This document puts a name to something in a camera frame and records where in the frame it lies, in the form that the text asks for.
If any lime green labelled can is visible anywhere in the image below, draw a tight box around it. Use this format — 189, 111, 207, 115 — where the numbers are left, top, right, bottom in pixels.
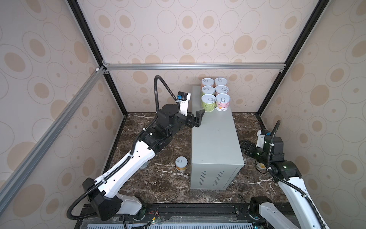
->
201, 94, 216, 113

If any purple pink labelled can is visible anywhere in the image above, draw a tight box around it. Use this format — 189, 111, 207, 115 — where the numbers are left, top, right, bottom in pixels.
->
215, 93, 231, 112

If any pink orange labelled can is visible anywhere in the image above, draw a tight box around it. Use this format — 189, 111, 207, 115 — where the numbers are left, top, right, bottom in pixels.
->
201, 78, 214, 87

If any white red labelled can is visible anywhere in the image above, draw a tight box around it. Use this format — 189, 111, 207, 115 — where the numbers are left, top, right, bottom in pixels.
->
215, 85, 229, 95

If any orange tomato labelled can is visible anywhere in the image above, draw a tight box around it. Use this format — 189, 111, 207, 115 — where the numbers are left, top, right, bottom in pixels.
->
214, 77, 227, 87

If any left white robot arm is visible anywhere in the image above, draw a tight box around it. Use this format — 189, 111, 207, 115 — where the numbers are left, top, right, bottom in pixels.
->
81, 104, 205, 221

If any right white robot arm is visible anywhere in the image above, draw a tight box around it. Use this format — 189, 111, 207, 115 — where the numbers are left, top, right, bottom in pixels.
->
241, 136, 329, 229

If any grey metal cabinet box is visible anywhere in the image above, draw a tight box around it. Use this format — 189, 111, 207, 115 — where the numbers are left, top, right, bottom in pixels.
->
190, 85, 245, 190

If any yellow orange labelled can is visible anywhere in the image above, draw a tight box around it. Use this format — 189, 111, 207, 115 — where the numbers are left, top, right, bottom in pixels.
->
175, 156, 188, 172

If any silver aluminium crossbar back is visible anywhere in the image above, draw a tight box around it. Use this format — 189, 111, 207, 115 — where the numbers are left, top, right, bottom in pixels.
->
105, 62, 286, 71

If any silver aluminium bar left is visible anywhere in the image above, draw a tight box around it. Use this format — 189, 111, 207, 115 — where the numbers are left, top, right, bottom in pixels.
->
1, 66, 106, 214

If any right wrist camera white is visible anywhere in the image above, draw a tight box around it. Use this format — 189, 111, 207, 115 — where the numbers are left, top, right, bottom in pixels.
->
256, 129, 271, 148

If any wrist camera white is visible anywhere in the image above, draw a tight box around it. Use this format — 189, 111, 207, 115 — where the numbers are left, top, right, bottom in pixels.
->
177, 91, 191, 116
256, 129, 271, 148

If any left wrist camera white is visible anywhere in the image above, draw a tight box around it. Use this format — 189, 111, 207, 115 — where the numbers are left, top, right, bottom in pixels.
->
177, 91, 191, 116

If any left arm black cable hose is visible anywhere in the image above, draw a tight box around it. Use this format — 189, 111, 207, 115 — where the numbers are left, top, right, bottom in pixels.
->
66, 75, 179, 220

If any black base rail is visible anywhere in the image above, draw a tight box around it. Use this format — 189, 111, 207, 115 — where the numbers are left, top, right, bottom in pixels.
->
77, 202, 321, 229

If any black corner frame post right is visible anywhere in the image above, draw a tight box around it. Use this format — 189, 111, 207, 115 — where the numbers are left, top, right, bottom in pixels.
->
257, 0, 330, 116

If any black corner frame post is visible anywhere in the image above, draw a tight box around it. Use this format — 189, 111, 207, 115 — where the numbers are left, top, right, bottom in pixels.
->
67, 0, 128, 116
257, 0, 330, 116

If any black corner frame post left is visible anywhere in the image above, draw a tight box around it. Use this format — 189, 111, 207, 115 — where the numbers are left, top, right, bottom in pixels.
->
67, 0, 128, 116

